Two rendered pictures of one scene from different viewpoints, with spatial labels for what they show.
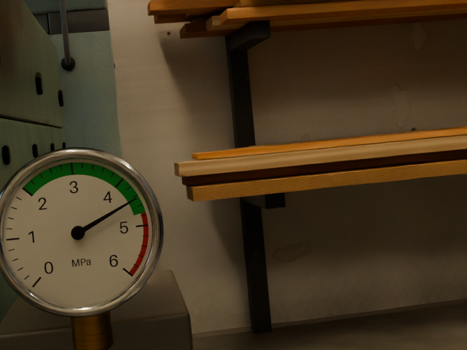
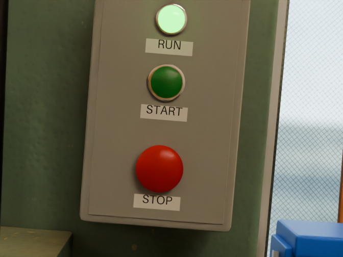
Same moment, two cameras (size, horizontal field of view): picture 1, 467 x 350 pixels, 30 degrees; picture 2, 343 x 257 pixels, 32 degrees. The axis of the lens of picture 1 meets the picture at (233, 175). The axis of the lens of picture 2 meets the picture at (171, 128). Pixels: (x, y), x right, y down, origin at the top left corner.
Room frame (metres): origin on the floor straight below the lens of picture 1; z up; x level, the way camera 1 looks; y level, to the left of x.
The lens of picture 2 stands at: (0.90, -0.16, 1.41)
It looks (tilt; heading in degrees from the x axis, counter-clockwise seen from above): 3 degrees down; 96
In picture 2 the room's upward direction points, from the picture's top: 5 degrees clockwise
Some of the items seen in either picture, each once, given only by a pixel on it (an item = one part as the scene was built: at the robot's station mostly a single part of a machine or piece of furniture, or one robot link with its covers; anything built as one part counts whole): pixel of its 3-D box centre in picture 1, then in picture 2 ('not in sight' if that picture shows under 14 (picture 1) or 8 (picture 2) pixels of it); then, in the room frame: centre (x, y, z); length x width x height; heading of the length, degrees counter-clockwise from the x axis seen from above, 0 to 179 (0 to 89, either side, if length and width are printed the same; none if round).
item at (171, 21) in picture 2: not in sight; (171, 19); (0.85, 0.21, 1.46); 0.02 x 0.01 x 0.02; 7
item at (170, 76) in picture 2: not in sight; (166, 82); (0.85, 0.21, 1.42); 0.02 x 0.01 x 0.02; 7
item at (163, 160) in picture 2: not in sight; (159, 168); (0.85, 0.21, 1.36); 0.03 x 0.01 x 0.03; 7
